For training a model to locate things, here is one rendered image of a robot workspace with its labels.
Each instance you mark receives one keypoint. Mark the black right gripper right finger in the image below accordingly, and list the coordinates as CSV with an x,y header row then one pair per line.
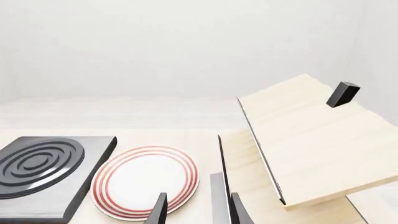
x,y
238,213

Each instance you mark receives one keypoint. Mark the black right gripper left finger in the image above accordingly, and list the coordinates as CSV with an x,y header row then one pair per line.
x,y
158,212

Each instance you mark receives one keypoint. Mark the flat black stove plate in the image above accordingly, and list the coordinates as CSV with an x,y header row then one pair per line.
x,y
46,163

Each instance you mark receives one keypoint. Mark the white plate with red rings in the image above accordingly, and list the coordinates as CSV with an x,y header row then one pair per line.
x,y
146,177

